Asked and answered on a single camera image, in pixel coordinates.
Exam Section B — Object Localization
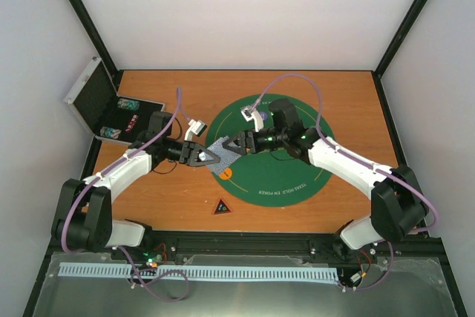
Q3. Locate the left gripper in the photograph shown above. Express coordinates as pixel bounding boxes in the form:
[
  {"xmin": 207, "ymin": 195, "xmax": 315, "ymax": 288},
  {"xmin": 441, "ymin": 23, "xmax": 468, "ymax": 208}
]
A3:
[{"xmin": 164, "ymin": 138, "xmax": 221, "ymax": 167}]

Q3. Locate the light blue cable duct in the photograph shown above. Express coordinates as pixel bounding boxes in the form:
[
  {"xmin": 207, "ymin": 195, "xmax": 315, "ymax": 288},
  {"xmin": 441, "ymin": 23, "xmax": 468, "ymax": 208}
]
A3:
[{"xmin": 57, "ymin": 262, "xmax": 338, "ymax": 284}]

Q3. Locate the poker chip stack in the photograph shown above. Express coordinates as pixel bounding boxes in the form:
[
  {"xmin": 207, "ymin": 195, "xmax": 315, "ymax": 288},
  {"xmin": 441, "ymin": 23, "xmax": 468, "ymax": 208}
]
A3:
[
  {"xmin": 117, "ymin": 98, "xmax": 140, "ymax": 111},
  {"xmin": 99, "ymin": 126, "xmax": 122, "ymax": 140}
]

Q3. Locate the red black triangular all-in marker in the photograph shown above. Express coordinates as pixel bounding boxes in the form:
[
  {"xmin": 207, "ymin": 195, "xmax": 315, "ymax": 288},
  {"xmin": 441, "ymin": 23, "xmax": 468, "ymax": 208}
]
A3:
[{"xmin": 212, "ymin": 197, "xmax": 233, "ymax": 215}]

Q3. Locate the far poker chip stack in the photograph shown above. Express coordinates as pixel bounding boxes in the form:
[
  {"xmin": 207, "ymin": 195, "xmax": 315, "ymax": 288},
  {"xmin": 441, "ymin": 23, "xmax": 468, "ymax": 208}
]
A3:
[{"xmin": 117, "ymin": 98, "xmax": 140, "ymax": 111}]

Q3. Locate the near poker chip stack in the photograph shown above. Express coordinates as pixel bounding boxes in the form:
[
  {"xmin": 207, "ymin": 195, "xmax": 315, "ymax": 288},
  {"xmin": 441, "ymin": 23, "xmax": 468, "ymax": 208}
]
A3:
[{"xmin": 99, "ymin": 126, "xmax": 122, "ymax": 140}]

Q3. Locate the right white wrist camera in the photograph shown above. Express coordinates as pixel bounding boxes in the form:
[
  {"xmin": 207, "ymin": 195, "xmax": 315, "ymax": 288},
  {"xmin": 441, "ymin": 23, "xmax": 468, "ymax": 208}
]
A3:
[{"xmin": 240, "ymin": 106, "xmax": 264, "ymax": 132}]

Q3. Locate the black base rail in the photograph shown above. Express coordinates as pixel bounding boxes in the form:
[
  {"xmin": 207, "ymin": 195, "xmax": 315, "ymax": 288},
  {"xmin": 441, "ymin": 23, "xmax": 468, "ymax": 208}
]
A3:
[{"xmin": 47, "ymin": 230, "xmax": 445, "ymax": 267}]

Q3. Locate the right black frame post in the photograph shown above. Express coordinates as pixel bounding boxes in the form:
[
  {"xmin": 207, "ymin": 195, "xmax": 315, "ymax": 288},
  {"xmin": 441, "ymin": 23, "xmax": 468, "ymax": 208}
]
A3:
[{"xmin": 373, "ymin": 0, "xmax": 428, "ymax": 80}]

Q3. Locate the orange small blind button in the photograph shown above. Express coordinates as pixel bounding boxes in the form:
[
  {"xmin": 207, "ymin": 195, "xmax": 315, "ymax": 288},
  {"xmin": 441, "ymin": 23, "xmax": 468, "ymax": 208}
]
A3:
[{"xmin": 218, "ymin": 167, "xmax": 233, "ymax": 180}]

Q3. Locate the round green poker mat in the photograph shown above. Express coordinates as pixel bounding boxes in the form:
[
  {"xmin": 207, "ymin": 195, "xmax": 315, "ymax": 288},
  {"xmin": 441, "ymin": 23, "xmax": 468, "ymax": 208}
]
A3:
[{"xmin": 206, "ymin": 94, "xmax": 332, "ymax": 207}]

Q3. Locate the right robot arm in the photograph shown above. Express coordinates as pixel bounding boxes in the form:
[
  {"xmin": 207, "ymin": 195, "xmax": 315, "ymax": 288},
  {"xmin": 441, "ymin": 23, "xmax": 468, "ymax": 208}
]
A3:
[{"xmin": 222, "ymin": 99, "xmax": 430, "ymax": 250}]

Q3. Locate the black frame post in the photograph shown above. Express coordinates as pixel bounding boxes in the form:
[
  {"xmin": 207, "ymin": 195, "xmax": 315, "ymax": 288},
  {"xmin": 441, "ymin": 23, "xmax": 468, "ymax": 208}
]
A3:
[
  {"xmin": 373, "ymin": 0, "xmax": 428, "ymax": 80},
  {"xmin": 68, "ymin": 0, "xmax": 118, "ymax": 76}
]

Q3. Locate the left black frame post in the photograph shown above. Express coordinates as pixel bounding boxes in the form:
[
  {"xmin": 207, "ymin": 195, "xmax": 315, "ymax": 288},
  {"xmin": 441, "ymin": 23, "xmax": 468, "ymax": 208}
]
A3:
[{"xmin": 68, "ymin": 0, "xmax": 118, "ymax": 76}]

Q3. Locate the red black card box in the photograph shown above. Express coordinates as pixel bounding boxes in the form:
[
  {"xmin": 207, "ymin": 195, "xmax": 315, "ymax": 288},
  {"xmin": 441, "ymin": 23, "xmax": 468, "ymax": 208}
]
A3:
[{"xmin": 125, "ymin": 114, "xmax": 141, "ymax": 133}]

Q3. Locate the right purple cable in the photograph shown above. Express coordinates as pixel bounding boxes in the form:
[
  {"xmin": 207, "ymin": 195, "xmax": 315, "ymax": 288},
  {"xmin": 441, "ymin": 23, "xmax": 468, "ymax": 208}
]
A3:
[{"xmin": 252, "ymin": 73, "xmax": 441, "ymax": 293}]

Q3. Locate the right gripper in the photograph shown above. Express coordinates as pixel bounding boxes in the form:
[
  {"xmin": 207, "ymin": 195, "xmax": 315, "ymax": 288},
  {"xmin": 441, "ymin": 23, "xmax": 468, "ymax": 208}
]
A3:
[{"xmin": 223, "ymin": 128, "xmax": 286, "ymax": 156}]

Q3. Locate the blue playing card deck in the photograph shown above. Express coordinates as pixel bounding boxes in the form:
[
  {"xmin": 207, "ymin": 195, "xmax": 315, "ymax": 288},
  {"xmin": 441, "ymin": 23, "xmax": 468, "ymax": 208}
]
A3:
[{"xmin": 207, "ymin": 136, "xmax": 240, "ymax": 175}]

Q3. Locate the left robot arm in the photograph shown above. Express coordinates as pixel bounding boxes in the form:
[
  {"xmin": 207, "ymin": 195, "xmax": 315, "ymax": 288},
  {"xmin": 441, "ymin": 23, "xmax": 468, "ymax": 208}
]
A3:
[{"xmin": 51, "ymin": 111, "xmax": 220, "ymax": 260}]

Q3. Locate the aluminium poker chip case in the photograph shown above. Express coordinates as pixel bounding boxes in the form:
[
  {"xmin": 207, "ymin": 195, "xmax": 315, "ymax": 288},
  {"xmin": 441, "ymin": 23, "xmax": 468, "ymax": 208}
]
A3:
[{"xmin": 64, "ymin": 56, "xmax": 166, "ymax": 146}]

